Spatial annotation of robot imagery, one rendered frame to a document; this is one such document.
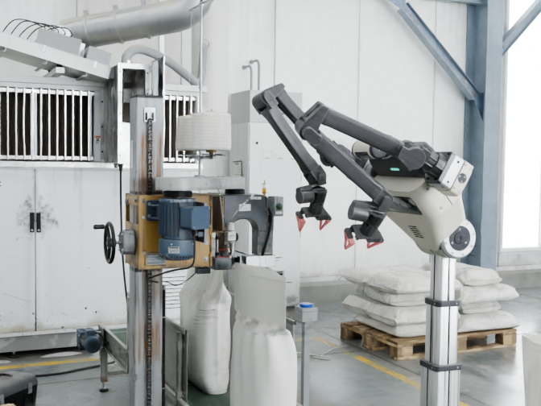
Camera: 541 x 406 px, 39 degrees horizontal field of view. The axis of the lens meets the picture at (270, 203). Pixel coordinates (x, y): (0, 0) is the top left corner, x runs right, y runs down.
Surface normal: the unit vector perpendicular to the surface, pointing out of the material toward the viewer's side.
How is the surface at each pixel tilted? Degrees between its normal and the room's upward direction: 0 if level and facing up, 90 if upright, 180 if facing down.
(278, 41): 90
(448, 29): 90
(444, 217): 115
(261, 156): 90
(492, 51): 90
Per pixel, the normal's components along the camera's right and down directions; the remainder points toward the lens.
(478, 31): -0.91, 0.01
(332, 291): 0.41, 0.05
